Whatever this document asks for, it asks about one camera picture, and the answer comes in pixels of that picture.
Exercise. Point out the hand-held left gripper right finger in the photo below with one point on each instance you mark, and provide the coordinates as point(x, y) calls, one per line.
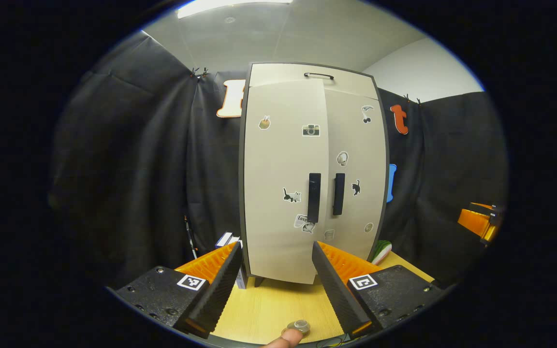
point(336, 290)

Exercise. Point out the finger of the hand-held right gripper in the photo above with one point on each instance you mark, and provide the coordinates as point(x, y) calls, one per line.
point(472, 221)
point(492, 232)

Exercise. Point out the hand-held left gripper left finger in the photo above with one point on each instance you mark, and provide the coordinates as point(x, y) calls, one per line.
point(218, 290)

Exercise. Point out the white grey cabinet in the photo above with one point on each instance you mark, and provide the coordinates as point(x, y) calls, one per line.
point(241, 193)

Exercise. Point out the white cabinet door camera sticker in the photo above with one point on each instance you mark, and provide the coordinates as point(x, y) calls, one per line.
point(278, 164)

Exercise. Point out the white blue box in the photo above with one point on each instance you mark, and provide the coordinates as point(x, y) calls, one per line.
point(224, 239)

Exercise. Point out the watermelon slice toy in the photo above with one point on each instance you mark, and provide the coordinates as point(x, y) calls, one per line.
point(381, 251)

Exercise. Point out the black backdrop cloth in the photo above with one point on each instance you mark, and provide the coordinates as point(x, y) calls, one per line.
point(128, 159)

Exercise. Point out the ceiling light panel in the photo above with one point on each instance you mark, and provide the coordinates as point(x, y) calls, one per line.
point(235, 6)

